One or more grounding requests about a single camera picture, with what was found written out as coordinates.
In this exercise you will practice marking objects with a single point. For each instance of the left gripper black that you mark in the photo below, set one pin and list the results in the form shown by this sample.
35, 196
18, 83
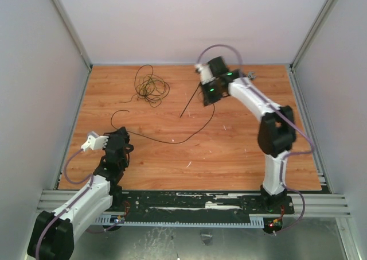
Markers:
125, 135

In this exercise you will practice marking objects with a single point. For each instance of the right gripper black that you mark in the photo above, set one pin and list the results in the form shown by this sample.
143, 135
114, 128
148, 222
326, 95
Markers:
207, 96

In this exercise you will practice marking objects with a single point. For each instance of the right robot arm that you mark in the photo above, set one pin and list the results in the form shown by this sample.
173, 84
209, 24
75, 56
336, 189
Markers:
275, 137

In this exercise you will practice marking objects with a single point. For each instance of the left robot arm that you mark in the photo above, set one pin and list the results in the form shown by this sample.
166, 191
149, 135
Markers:
55, 233

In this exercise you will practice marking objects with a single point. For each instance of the black zip tie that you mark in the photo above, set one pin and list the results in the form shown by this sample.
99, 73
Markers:
189, 101

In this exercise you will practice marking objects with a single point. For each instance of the black adjustable wrench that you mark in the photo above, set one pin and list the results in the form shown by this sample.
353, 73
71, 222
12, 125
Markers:
251, 75

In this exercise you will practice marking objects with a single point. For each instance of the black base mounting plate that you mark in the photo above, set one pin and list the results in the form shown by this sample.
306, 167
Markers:
205, 216

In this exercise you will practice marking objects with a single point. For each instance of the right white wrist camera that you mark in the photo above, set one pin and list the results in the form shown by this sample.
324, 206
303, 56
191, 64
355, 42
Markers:
205, 73

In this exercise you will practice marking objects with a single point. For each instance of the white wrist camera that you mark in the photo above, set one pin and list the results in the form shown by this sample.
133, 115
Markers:
94, 142
205, 73

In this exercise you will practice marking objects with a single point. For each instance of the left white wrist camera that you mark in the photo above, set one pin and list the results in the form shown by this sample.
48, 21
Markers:
94, 142

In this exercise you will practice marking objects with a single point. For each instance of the aluminium front rail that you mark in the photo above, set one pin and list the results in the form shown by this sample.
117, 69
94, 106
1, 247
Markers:
317, 204

